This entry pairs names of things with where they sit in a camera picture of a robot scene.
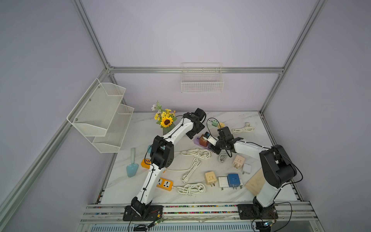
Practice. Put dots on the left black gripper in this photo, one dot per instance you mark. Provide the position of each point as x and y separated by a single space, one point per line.
190 135

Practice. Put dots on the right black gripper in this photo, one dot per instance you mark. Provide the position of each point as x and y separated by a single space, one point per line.
217 151

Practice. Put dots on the brown cube adapter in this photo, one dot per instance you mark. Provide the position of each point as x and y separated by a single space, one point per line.
203 142

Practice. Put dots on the white power strip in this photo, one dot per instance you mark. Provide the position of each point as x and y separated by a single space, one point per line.
210 121

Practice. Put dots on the pink butterfly cube adapter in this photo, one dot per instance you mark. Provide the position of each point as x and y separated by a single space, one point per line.
238 162

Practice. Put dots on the beige cube plug adapter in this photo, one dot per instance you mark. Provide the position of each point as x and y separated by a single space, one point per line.
210 178

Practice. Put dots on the white charger plug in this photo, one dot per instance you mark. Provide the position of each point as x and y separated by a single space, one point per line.
223 183

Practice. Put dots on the blue cube plug adapter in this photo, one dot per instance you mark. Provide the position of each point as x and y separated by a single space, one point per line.
234 181

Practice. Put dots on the small white cube adapter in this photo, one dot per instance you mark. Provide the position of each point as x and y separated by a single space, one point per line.
247 168

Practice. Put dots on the orange power strip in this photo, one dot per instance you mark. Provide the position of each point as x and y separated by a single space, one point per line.
165 184
146 163

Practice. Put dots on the purple power strip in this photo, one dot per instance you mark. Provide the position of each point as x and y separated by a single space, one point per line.
196 142

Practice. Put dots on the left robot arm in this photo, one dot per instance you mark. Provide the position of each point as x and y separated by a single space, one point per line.
162 156

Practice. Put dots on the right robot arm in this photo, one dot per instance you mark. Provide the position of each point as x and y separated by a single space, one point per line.
277 167

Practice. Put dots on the yellow cube adapter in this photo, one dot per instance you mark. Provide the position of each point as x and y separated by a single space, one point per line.
221 125

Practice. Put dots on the sunflower bouquet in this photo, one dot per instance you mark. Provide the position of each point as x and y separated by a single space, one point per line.
164 117

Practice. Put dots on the beige work glove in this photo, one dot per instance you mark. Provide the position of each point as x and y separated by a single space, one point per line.
256 183

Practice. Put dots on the light blue mouse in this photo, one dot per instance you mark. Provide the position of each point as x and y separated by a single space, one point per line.
132 167

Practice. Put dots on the white two-tier mesh shelf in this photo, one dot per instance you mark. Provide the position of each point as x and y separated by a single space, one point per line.
101 117

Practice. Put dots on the white wire wall basket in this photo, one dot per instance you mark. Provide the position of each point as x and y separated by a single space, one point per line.
201 77

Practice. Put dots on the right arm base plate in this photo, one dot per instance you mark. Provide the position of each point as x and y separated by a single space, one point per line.
251 211

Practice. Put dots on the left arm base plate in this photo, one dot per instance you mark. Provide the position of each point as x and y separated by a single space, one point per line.
150 213

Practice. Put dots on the aluminium front rail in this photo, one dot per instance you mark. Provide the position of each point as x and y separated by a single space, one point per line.
216 217

